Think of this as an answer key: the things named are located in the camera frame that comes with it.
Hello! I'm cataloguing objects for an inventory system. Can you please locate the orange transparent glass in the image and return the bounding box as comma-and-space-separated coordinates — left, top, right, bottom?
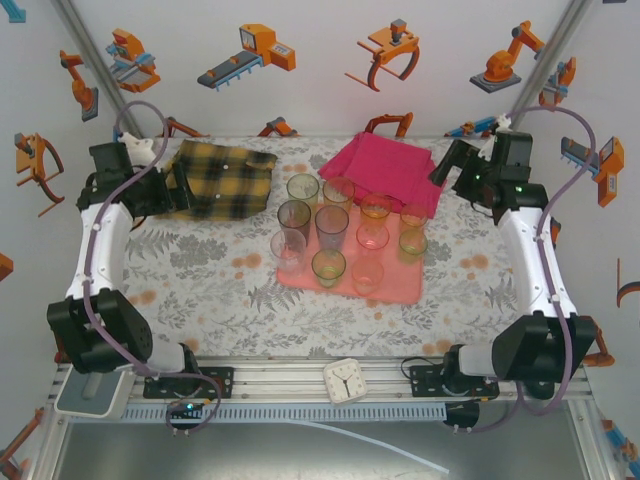
358, 193, 394, 232
322, 176, 357, 221
398, 203, 429, 234

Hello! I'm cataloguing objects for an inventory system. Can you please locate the smoke grey transparent glass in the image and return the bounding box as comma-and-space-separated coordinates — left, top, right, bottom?
276, 199, 313, 246

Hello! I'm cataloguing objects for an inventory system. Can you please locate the pale green transparent glass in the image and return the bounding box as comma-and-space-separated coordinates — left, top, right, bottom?
285, 173, 321, 216

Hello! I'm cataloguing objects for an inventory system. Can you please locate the clear transparent glass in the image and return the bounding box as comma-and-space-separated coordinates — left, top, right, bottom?
269, 228, 309, 277

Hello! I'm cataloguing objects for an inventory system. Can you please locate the blue transparent glass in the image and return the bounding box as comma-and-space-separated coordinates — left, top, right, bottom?
314, 204, 351, 257

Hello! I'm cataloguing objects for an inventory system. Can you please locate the pale pink transparent glass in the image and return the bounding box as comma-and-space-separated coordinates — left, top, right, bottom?
350, 257, 386, 297

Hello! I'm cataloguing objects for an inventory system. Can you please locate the pink plastic tray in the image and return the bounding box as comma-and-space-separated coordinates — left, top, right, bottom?
276, 201, 427, 306

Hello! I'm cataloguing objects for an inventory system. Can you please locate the yellow black plaid cloth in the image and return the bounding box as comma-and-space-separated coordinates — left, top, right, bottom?
154, 139, 279, 221

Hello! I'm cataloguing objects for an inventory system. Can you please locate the magenta folded towel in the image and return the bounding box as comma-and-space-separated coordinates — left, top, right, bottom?
317, 131, 449, 220

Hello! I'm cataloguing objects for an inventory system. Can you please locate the floral print tablecloth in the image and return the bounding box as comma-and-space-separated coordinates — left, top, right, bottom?
106, 134, 554, 360

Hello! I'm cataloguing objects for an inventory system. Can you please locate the small black circuit board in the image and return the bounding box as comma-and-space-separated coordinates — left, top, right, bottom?
166, 398, 207, 417

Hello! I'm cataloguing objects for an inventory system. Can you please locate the grey white box device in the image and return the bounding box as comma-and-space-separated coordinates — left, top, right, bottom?
53, 369, 134, 420

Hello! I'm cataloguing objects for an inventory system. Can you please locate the white square analog clock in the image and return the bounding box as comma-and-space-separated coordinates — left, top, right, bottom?
322, 357, 370, 406

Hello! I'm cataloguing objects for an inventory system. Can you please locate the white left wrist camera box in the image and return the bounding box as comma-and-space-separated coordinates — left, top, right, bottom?
117, 130, 157, 166

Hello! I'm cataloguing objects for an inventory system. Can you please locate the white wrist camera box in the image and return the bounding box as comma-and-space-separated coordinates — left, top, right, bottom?
117, 130, 157, 166
482, 113, 514, 161

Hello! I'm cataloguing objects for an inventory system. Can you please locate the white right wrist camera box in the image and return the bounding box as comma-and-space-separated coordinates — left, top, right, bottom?
482, 113, 514, 161

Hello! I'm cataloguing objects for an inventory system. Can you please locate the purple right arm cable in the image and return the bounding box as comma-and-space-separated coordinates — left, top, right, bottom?
447, 103, 598, 435

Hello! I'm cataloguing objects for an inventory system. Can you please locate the aluminium frame post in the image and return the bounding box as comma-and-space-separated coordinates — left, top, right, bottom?
49, 0, 150, 149
492, 0, 604, 149

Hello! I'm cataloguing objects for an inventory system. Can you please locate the aluminium table rail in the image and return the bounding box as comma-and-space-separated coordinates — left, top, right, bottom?
47, 357, 599, 406

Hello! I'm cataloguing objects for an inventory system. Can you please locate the black cable bracket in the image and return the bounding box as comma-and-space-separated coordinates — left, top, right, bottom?
442, 399, 481, 435

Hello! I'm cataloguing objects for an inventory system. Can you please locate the white slotted cable duct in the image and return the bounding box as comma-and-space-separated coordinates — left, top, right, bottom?
122, 403, 448, 421

